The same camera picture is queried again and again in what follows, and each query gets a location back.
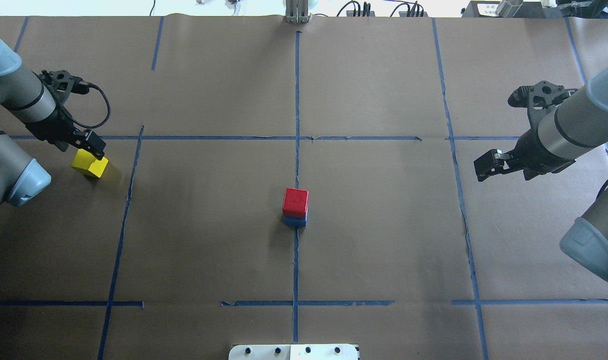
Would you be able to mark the yellow wooden block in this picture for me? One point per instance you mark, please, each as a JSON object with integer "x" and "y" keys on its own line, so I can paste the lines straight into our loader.
{"x": 86, "y": 164}

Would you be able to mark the black orange connector block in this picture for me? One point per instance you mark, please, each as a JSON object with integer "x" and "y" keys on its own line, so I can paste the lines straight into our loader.
{"x": 355, "y": 9}

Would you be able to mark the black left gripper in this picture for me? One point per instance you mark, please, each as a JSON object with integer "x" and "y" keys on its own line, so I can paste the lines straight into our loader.
{"x": 52, "y": 128}

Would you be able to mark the aluminium frame post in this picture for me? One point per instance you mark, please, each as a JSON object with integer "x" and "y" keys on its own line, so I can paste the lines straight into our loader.
{"x": 297, "y": 11}

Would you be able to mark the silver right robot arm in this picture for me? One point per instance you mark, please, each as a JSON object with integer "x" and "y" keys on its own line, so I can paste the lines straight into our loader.
{"x": 565, "y": 125}

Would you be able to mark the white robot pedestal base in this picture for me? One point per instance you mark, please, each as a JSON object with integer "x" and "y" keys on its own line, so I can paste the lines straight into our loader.
{"x": 316, "y": 351}

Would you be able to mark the red wooden block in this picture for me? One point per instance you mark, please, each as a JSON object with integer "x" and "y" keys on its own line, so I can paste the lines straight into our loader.
{"x": 295, "y": 203}

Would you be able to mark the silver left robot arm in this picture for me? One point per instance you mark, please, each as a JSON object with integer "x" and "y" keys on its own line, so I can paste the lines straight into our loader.
{"x": 37, "y": 101}

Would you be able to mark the blue wooden block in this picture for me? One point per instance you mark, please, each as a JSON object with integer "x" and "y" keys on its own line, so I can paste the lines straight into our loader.
{"x": 294, "y": 222}

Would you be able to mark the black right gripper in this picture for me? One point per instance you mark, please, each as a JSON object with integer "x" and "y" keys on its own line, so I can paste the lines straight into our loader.
{"x": 532, "y": 149}

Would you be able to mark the metal cylinder weight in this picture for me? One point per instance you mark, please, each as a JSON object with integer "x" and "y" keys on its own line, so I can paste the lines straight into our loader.
{"x": 508, "y": 8}

